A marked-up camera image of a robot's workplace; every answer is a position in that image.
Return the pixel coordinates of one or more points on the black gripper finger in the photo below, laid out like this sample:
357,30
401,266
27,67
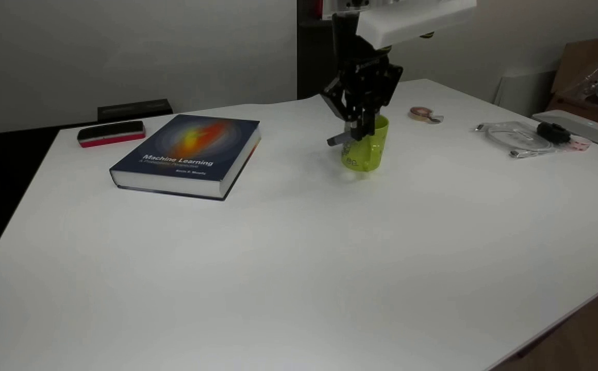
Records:
341,100
370,124

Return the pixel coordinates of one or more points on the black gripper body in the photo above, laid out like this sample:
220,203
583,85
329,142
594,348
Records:
372,79

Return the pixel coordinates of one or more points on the black pen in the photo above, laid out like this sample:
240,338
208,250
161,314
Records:
338,138

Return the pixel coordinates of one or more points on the green mug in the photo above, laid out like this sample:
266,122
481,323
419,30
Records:
372,152

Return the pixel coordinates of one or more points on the dark shelf cabinet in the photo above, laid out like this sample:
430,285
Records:
312,55

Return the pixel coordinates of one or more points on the dark blue hardcover book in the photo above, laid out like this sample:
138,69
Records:
186,156

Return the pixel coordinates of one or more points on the small black device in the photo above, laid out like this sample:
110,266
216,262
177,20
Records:
554,132

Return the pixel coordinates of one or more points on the black rectangular case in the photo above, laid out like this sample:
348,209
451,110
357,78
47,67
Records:
134,110

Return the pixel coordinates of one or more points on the brown cardboard box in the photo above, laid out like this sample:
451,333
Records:
591,75

